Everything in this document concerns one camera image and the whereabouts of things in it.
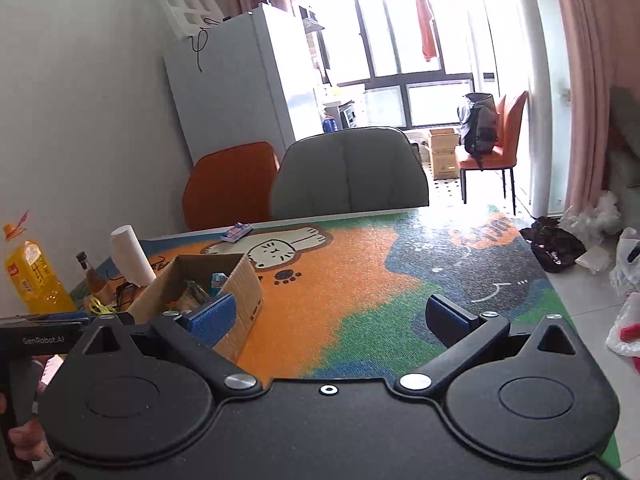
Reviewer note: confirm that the red hanging garment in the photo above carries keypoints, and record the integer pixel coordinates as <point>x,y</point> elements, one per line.
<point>427,20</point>

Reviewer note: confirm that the white foam tray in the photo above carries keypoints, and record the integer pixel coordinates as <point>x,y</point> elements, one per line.
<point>187,0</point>

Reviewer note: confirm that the black bag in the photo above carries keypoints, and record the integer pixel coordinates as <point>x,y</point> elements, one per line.
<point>552,245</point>

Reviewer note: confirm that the white paper towel roll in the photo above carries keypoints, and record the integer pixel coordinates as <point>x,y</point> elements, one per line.
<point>131,255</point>

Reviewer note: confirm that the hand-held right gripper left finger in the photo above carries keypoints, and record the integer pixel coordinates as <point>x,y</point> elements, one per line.
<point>215,317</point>

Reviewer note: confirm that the small purple packet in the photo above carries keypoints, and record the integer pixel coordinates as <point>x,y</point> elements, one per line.
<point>237,232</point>

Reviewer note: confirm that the white plastic bag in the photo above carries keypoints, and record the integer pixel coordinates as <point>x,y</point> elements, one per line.
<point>627,260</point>

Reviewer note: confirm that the pink curtain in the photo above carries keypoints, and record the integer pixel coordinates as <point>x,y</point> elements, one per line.
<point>590,85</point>

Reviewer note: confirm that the grey black backpack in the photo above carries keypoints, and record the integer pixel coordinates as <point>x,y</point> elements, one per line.
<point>479,125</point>

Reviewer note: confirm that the printed cardboard carton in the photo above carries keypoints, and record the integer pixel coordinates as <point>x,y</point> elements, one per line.
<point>444,155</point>

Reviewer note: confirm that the grey sofa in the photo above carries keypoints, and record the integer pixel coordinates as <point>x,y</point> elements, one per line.
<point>625,150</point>

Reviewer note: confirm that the white paper sheet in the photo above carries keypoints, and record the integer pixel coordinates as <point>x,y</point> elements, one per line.
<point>594,261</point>

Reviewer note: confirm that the yellow green small item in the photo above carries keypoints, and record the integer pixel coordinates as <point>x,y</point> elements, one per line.
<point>97,306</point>

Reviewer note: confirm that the yellow oil bottle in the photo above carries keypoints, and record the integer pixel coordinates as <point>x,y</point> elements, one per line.
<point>35,275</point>

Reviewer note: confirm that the person's left hand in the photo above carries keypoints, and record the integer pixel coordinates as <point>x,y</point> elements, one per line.
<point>27,442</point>

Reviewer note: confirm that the grey chair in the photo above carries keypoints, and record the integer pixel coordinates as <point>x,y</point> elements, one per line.
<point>350,175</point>

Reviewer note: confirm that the cardboard box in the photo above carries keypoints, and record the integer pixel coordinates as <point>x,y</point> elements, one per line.
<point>245,300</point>

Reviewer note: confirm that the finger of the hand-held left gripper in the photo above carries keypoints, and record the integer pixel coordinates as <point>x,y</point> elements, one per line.
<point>60,316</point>
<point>122,318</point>

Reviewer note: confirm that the white shelf unit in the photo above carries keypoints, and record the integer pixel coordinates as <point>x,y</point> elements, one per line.
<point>342,110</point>

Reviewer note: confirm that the white refrigerator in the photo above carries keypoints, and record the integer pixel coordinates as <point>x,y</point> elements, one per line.
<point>240,85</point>

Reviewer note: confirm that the crumpled white plastic bags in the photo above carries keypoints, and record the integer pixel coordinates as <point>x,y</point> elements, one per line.
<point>592,217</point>

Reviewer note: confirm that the dark glass bottle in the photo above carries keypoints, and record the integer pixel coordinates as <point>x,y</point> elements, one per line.
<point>92,277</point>

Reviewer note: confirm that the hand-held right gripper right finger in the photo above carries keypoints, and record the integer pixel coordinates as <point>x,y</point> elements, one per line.
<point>445,320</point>

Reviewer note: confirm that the orange chair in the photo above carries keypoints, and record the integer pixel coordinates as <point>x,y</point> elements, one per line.
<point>230,185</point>
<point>515,130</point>

